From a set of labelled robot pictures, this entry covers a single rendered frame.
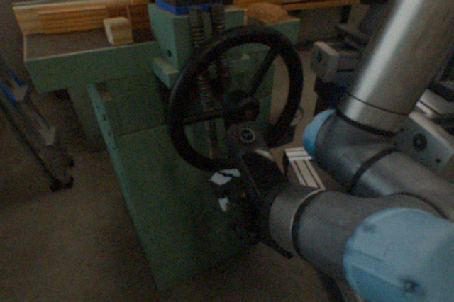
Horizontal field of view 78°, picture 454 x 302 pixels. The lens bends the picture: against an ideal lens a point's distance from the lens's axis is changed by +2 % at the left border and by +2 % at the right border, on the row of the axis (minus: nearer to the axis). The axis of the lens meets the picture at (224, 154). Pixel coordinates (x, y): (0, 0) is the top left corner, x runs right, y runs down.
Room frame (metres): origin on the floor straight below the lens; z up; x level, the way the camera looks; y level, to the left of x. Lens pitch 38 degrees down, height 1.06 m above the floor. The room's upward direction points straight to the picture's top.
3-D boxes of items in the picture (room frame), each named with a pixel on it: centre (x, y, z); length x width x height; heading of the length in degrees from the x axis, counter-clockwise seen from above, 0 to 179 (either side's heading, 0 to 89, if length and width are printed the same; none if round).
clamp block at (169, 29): (0.58, 0.06, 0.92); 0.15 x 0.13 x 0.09; 120
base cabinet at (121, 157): (0.86, 0.20, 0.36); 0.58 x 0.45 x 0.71; 30
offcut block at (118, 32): (0.57, 0.20, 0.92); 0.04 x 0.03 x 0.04; 127
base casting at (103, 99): (0.87, 0.20, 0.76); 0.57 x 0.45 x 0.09; 30
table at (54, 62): (0.66, 0.10, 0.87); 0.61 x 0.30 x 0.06; 120
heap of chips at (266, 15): (0.80, -0.11, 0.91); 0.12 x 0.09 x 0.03; 30
